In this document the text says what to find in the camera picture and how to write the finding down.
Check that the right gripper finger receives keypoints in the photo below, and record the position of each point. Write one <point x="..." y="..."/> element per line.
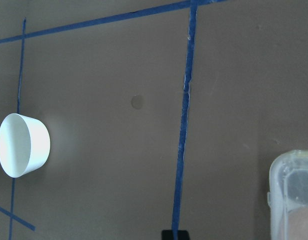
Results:
<point x="169" y="234"/>

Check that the clear plastic egg box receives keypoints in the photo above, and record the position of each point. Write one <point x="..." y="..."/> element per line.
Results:
<point x="288" y="196"/>

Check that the white ceramic bowl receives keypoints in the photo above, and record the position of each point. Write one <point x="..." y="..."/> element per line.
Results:
<point x="24" y="144"/>

